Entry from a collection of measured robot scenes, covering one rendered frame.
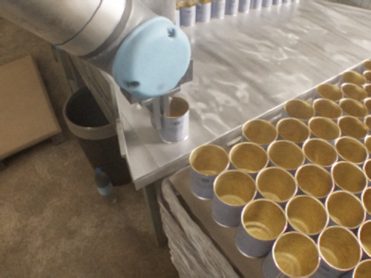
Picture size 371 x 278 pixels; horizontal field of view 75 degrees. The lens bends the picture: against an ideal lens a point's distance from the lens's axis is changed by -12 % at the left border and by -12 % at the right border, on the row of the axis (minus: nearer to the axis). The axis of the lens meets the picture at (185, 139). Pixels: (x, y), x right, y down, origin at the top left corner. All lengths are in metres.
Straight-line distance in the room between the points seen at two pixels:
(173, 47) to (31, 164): 2.03
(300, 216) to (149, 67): 0.38
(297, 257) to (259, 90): 0.46
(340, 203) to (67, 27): 0.48
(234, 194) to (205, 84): 0.35
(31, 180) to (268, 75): 1.75
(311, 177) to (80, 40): 0.44
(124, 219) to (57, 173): 0.63
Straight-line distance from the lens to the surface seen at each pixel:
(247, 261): 0.47
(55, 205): 1.92
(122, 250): 1.66
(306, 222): 0.52
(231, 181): 0.48
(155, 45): 0.23
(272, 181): 0.51
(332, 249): 0.51
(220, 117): 0.67
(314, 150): 0.58
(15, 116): 2.48
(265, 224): 0.50
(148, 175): 0.57
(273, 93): 0.77
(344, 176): 0.57
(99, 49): 0.23
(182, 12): 1.05
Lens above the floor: 1.54
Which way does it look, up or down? 48 degrees down
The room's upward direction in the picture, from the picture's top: straight up
